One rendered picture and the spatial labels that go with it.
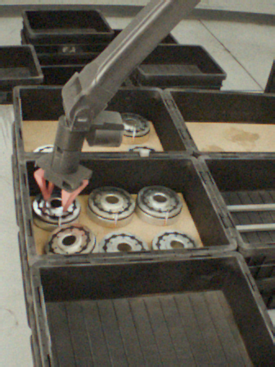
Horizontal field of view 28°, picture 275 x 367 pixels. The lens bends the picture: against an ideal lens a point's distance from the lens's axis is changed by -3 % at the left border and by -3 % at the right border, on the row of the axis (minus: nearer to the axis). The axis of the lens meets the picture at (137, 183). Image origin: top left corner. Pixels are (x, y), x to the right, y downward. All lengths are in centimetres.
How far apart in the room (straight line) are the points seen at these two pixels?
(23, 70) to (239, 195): 134
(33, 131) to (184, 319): 66
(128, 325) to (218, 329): 17
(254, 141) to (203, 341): 72
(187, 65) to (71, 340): 190
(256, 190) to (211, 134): 24
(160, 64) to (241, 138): 113
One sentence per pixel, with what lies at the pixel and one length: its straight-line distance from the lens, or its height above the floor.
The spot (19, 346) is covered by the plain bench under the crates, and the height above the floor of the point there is 70.
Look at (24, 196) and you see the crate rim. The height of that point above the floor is 93.
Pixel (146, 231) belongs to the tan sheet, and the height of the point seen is 83.
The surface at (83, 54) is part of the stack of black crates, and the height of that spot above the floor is 48.
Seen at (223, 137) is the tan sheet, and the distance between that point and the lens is 158.
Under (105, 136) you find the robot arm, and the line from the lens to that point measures 109.
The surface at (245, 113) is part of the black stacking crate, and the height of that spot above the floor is 87.
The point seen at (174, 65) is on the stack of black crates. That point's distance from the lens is 268.
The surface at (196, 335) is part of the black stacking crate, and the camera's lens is 107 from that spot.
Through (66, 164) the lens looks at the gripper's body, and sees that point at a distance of 111.
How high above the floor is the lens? 166
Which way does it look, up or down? 38 degrees down
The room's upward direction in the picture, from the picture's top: 12 degrees clockwise
